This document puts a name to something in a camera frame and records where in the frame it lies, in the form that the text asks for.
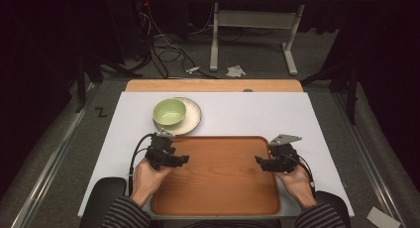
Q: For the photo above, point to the crumpled white paper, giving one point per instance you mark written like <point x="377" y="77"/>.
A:
<point x="235" y="71"/>

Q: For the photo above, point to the white paper sheet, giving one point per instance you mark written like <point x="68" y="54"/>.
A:
<point x="383" y="218"/>

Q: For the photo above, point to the person's left hand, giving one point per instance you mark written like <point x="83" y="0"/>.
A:
<point x="147" y="180"/>

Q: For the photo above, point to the wooden tray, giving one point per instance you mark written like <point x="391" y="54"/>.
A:
<point x="218" y="178"/>

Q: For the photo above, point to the white plate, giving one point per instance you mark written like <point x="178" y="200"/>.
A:
<point x="192" y="119"/>

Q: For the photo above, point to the metal floor rail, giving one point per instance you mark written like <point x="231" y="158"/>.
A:
<point x="46" y="175"/>
<point x="369" y="155"/>

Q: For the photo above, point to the person's right hand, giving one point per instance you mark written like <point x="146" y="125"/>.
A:
<point x="298" y="185"/>

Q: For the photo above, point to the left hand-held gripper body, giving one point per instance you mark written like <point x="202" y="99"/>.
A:
<point x="160" y="152"/>

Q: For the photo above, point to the small white scrap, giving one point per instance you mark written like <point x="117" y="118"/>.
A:
<point x="192" y="69"/>

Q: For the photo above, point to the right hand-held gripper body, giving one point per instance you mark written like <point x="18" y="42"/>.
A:
<point x="284" y="157"/>

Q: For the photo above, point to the green bowl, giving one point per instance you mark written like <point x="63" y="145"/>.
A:
<point x="169" y="111"/>

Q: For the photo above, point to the black metal stand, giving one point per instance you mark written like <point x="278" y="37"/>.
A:
<point x="351" y="89"/>
<point x="82" y="79"/>

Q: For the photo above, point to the black chair armrest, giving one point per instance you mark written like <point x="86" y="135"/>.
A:
<point x="102" y="198"/>
<point x="335" y="203"/>

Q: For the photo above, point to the white table mat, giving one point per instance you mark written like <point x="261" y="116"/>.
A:
<point x="251" y="112"/>

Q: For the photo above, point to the grey metal desk frame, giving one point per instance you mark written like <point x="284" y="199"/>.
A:
<point x="257" y="19"/>

